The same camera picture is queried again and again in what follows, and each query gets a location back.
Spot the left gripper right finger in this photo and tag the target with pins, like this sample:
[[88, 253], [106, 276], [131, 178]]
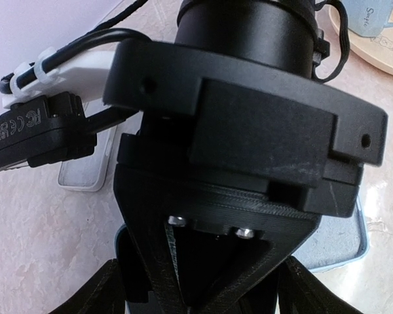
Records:
[[299, 291]]

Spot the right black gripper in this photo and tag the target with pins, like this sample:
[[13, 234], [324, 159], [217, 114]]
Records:
[[233, 167]]

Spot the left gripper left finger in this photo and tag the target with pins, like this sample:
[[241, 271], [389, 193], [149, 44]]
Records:
[[102, 293]]

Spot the light blue phone case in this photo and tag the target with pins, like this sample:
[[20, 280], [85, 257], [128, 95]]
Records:
[[334, 238]]

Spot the black phone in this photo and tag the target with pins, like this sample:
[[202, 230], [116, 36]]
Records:
[[88, 174]]

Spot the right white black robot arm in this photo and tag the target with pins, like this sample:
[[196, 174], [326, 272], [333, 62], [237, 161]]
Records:
[[270, 32]]

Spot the beige round plate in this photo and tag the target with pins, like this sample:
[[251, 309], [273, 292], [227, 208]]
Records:
[[378, 51]]

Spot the light blue mug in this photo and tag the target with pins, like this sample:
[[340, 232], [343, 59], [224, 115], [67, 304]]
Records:
[[368, 18]]

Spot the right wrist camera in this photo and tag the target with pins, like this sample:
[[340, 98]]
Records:
[[43, 131]]

